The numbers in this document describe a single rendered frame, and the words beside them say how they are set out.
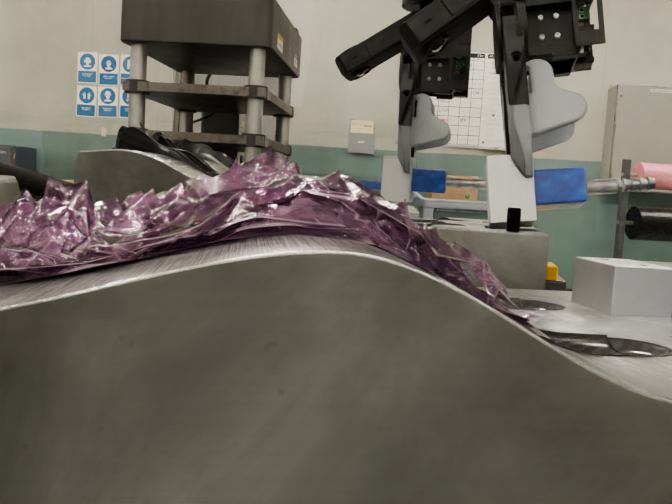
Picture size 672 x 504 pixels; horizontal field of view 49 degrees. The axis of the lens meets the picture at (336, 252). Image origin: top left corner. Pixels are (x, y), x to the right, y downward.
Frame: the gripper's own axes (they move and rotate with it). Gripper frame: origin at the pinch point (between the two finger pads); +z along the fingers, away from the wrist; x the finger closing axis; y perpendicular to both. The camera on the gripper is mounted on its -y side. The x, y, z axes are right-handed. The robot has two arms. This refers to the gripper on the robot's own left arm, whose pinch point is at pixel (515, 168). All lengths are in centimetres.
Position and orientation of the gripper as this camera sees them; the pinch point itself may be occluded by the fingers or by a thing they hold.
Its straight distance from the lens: 62.6
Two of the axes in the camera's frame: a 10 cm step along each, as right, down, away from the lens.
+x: 1.8, 0.7, 9.8
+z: 0.5, 10.0, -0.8
